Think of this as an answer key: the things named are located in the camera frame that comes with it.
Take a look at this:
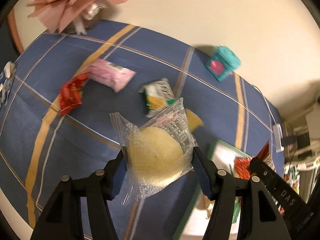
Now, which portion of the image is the white tray with green rim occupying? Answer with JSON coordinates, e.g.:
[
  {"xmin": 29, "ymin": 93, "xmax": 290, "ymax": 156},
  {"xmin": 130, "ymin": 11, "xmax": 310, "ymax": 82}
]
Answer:
[{"xmin": 172, "ymin": 140, "xmax": 252, "ymax": 239}]

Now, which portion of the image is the teal toy box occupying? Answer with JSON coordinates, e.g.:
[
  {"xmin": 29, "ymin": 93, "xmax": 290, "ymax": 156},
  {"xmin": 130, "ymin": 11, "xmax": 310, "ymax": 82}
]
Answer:
[{"xmin": 205, "ymin": 46, "xmax": 241, "ymax": 81}]

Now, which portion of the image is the clear round bun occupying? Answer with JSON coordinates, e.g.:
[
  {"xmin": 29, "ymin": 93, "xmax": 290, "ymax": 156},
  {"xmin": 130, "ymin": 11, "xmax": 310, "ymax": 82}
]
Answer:
[{"xmin": 110, "ymin": 98, "xmax": 197, "ymax": 205}]

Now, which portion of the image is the colourful clutter pile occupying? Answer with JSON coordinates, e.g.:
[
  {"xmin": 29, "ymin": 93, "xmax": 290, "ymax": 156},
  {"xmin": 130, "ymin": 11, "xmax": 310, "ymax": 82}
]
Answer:
[{"xmin": 283, "ymin": 164, "xmax": 300, "ymax": 194}]

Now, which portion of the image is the grey power strip cord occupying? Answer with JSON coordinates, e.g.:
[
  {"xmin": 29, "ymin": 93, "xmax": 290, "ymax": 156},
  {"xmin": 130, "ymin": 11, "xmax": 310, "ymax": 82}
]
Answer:
[{"xmin": 252, "ymin": 84, "xmax": 278, "ymax": 126}]

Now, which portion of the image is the red green rice cracker packet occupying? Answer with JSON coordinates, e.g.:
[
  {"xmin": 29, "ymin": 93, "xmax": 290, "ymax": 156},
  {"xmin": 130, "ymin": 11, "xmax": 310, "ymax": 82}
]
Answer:
[{"xmin": 257, "ymin": 141, "xmax": 276, "ymax": 172}]

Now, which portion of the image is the black power adapter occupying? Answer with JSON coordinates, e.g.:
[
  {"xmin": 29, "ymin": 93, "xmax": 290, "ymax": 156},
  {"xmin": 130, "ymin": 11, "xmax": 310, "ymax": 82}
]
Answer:
[{"xmin": 281, "ymin": 135, "xmax": 297, "ymax": 147}]

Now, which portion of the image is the red foil snack packet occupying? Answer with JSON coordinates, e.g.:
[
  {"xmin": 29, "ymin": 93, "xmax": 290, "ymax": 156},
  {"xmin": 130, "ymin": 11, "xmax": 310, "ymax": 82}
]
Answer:
[{"xmin": 59, "ymin": 72, "xmax": 90, "ymax": 116}]

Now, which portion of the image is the blue plaid tablecloth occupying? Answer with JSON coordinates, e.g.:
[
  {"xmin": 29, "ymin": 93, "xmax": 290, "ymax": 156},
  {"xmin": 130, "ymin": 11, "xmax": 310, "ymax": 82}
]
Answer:
[{"xmin": 1, "ymin": 21, "xmax": 281, "ymax": 226}]

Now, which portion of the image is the red patterned snack packet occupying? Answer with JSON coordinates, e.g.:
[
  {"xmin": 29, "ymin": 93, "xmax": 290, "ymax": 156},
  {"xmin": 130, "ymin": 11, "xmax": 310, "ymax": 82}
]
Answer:
[{"xmin": 234, "ymin": 157, "xmax": 252, "ymax": 180}]

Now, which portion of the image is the white power strip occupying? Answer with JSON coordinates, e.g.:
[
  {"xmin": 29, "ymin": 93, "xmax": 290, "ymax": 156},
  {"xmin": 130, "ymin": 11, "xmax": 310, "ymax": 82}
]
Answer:
[{"xmin": 272, "ymin": 124, "xmax": 284, "ymax": 153}]

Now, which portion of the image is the pink flower bouquet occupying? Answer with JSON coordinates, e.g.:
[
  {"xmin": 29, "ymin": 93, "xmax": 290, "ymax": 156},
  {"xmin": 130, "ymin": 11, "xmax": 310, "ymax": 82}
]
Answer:
[{"xmin": 27, "ymin": 0, "xmax": 128, "ymax": 33}]

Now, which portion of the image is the pink snack packet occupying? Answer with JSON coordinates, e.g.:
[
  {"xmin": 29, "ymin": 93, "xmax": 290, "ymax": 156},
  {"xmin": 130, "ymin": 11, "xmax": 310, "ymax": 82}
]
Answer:
[{"xmin": 84, "ymin": 59, "xmax": 136, "ymax": 93}]

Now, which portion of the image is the small yellow cake piece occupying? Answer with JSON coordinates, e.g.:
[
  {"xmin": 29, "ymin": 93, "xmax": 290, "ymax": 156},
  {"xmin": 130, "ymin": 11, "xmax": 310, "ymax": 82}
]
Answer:
[{"xmin": 185, "ymin": 109, "xmax": 203, "ymax": 132}]

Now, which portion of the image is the green white cracker packet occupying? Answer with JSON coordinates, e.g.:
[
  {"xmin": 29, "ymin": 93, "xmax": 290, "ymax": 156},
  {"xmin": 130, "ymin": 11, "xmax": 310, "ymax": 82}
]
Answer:
[{"xmin": 139, "ymin": 78, "xmax": 176, "ymax": 118}]

